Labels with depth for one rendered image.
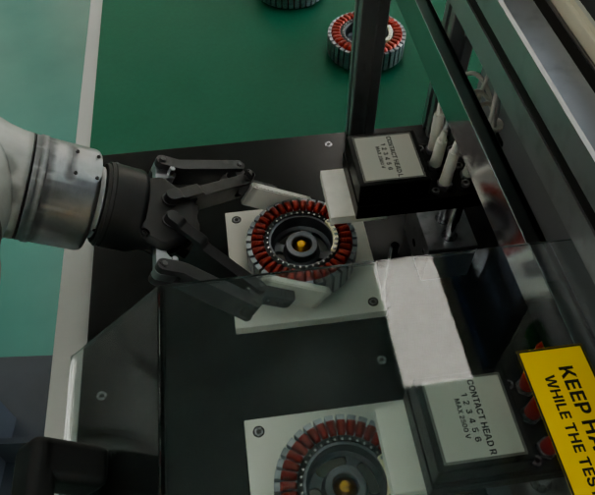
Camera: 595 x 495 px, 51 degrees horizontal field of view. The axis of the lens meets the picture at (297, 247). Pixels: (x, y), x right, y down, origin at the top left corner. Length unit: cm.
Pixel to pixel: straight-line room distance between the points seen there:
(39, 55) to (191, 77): 152
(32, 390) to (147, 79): 84
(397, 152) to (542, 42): 23
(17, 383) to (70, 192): 107
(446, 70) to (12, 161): 33
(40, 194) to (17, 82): 181
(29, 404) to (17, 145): 105
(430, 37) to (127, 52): 60
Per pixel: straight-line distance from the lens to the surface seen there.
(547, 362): 30
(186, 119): 86
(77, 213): 53
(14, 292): 172
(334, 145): 79
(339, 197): 58
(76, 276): 73
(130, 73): 96
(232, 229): 68
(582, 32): 37
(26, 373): 156
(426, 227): 64
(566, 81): 35
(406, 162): 56
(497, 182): 39
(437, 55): 48
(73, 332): 69
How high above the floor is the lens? 131
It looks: 53 degrees down
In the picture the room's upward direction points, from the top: straight up
